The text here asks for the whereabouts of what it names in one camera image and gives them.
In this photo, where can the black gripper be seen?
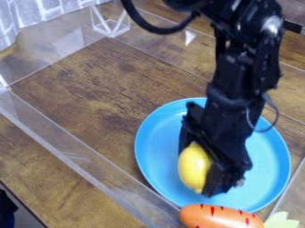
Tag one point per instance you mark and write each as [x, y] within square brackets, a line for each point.
[220, 126]

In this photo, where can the yellow toy lemon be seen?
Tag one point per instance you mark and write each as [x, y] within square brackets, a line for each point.
[194, 165]

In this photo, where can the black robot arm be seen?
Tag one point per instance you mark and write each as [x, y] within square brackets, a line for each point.
[249, 31]

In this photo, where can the blue round plastic tray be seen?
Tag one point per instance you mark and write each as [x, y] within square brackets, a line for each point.
[157, 152]

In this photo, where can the orange toy carrot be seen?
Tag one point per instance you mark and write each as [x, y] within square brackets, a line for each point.
[209, 216]

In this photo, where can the dark baseboard strip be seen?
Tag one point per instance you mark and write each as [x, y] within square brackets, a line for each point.
[293, 27]

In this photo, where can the white brick pattern curtain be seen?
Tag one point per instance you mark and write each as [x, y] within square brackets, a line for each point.
[23, 13]

